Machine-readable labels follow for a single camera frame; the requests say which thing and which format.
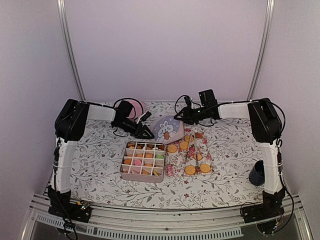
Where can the small swirl butter cookie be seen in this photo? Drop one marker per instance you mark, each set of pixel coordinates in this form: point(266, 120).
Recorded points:
point(149, 155)

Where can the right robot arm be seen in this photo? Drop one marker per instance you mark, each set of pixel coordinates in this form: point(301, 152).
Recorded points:
point(266, 128)

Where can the pink divided cookie tin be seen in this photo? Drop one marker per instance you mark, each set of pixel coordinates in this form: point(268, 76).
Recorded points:
point(151, 171)

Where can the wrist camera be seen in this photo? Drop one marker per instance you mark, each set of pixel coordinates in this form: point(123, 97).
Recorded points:
point(188, 102)
point(143, 117)

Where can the green sandwich cookie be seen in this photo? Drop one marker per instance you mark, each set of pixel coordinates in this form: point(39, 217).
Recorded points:
point(159, 157)

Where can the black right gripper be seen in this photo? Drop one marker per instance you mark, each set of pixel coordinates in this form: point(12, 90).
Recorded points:
point(187, 116)

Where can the aluminium frame post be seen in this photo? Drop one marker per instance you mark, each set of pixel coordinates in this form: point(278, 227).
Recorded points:
point(268, 18)
point(62, 13)

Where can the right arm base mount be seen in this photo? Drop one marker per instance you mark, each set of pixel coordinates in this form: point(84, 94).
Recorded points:
point(256, 213)

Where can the round cracker cookie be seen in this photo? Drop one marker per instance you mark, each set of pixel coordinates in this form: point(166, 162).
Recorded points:
point(184, 145)
point(205, 168)
point(189, 138)

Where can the metal tongs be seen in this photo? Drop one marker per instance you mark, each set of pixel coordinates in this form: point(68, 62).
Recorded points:
point(191, 161)

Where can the left aluminium frame post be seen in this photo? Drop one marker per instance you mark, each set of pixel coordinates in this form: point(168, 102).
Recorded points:
point(62, 13)

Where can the front aluminium rail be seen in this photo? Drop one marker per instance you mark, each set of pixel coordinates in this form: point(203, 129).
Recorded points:
point(126, 223)

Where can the floral cookie tray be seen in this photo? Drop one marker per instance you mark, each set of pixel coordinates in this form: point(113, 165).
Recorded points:
point(174, 163)

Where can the right aluminium frame post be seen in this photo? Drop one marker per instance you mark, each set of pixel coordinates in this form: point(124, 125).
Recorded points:
point(268, 18)

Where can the silver tin lid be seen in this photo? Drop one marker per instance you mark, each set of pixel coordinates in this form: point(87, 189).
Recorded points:
point(167, 129)

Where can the pink plate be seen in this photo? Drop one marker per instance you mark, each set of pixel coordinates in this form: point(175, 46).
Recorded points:
point(137, 110)

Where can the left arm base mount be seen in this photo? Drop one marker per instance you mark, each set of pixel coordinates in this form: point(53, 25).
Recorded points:
point(73, 210)

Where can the dark blue mug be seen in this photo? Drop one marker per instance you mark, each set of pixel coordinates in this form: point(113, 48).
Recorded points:
point(257, 174)

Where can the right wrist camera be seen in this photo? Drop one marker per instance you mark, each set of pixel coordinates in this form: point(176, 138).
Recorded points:
point(188, 102)

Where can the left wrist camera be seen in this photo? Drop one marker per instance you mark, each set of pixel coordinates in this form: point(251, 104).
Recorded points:
point(143, 117)

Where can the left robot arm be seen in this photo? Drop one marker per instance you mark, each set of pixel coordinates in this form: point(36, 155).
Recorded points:
point(70, 126)

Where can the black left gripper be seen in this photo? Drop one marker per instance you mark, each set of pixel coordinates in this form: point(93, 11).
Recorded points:
point(140, 131)

